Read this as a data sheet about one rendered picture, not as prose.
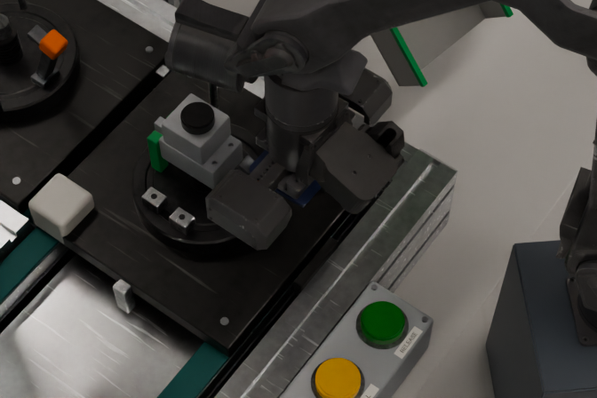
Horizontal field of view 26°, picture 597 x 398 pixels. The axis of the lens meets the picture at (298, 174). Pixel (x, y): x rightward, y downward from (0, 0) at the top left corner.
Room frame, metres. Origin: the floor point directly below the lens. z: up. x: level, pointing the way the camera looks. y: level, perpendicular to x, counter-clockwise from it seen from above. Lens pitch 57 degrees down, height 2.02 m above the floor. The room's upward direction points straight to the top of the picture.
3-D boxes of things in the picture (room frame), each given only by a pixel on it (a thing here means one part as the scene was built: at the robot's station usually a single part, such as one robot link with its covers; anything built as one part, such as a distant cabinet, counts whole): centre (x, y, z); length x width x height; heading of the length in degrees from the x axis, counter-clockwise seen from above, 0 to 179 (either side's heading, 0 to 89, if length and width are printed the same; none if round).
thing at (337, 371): (0.47, -0.03, 0.96); 0.04 x 0.04 x 0.02
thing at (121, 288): (0.56, 0.16, 0.95); 0.01 x 0.01 x 0.04; 54
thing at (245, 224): (0.60, 0.00, 1.17); 0.19 x 0.06 x 0.08; 144
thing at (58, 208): (0.64, 0.23, 0.97); 0.05 x 0.05 x 0.04; 54
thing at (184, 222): (0.61, 0.11, 1.00); 0.02 x 0.01 x 0.02; 54
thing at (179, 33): (0.61, 0.04, 1.27); 0.12 x 0.08 x 0.11; 67
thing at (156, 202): (0.64, 0.13, 1.00); 0.02 x 0.01 x 0.02; 54
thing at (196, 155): (0.67, 0.10, 1.06); 0.08 x 0.04 x 0.07; 54
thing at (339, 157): (0.57, -0.05, 1.17); 0.07 x 0.07 x 0.06; 51
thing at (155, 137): (0.68, 0.13, 1.01); 0.01 x 0.01 x 0.05; 54
